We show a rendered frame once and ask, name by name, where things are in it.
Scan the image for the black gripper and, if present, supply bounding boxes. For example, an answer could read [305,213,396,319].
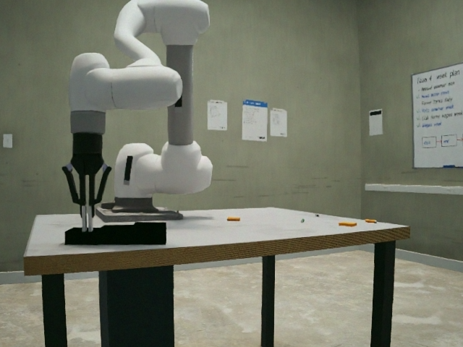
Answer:
[62,134,112,231]

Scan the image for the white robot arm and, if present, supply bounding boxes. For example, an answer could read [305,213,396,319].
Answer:
[68,0,213,213]

